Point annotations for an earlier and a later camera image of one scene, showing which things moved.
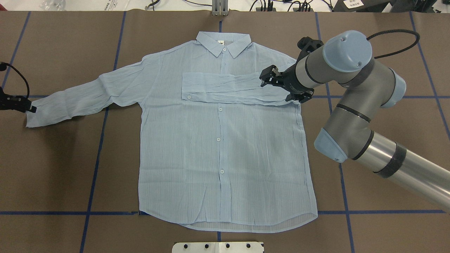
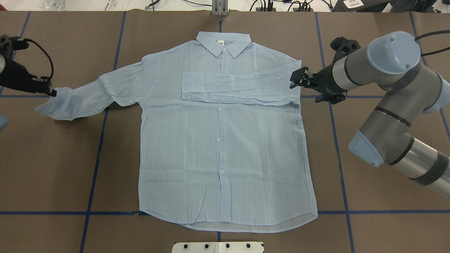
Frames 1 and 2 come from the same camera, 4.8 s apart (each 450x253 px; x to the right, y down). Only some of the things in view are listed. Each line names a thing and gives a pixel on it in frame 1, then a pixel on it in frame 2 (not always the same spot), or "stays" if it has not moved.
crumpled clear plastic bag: x=53 y=5 stays
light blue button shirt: x=221 y=149 stays
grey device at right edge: x=359 y=6 stays
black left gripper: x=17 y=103 → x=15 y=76
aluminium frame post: x=220 y=7 stays
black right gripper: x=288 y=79 → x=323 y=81
